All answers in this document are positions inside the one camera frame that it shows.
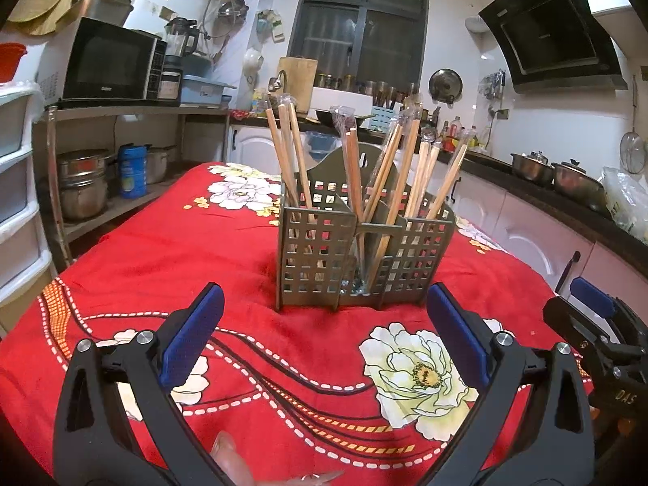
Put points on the blue knife holder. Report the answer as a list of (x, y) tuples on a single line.
[(382, 119)]

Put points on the black wok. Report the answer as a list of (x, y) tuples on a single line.
[(329, 117)]

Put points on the person's left hand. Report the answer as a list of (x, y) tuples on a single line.
[(233, 460)]

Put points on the red floral tablecloth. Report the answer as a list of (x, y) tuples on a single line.
[(303, 364)]

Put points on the metal kitchen shelf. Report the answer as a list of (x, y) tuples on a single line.
[(126, 110)]

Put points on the white plastic drawer tower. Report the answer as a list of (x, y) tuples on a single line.
[(20, 187)]

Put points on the rectangular wooden cutting board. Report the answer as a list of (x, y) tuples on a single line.
[(301, 73)]

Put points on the metal tray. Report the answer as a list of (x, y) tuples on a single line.
[(104, 10)]

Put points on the row of metal jars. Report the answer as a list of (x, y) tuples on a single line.
[(334, 81)]

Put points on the stacked steel pots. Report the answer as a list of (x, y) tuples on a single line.
[(83, 185)]

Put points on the black range hood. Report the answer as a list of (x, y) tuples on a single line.
[(552, 35)]

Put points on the blue can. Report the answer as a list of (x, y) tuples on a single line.
[(132, 172)]

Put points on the black blender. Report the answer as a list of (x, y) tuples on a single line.
[(179, 45)]

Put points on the blue plastic bag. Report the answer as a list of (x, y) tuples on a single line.
[(319, 144)]

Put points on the hanging steel pot lid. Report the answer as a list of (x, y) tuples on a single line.
[(445, 86)]

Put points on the black microwave oven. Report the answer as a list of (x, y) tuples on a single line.
[(106, 60)]

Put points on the hanging steel colander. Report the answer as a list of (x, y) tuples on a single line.
[(233, 15)]

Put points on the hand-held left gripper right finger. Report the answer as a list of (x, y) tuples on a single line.
[(458, 334)]

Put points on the cluster of condiment bottles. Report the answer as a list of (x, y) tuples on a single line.
[(455, 134)]

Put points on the clear plastic bag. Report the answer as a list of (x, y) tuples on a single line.
[(627, 202)]

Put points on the dark framed window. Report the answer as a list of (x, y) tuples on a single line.
[(359, 25)]

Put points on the grey perforated chopstick holder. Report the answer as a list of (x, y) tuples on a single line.
[(314, 263)]

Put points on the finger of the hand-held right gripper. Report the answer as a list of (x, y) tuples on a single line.
[(592, 296), (572, 319)]

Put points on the round wooden board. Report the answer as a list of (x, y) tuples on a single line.
[(50, 28)]

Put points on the steel pot with lid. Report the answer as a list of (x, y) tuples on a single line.
[(577, 185), (531, 169)]

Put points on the hanging green packets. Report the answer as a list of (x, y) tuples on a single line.
[(271, 25)]

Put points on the red dish cloth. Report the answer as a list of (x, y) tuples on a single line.
[(240, 115)]

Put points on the bunch of chopsticks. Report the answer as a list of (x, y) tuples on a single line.
[(400, 172)]

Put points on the metal faucet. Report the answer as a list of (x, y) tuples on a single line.
[(277, 81)]

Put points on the black kitchen countertop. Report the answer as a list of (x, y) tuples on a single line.
[(557, 202)]

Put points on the hanging kitchen utensils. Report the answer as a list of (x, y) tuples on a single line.
[(493, 86)]

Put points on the wall socket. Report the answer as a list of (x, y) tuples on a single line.
[(501, 114)]

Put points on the white kitchen cabinets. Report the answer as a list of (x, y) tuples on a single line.
[(521, 233)]

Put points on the red plastic basin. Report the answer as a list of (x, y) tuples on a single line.
[(11, 63)]

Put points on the small steel pot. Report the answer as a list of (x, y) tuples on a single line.
[(161, 164)]

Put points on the white hanging pot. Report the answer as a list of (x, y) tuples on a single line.
[(253, 63)]

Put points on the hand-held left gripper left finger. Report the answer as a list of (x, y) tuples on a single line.
[(195, 334)]

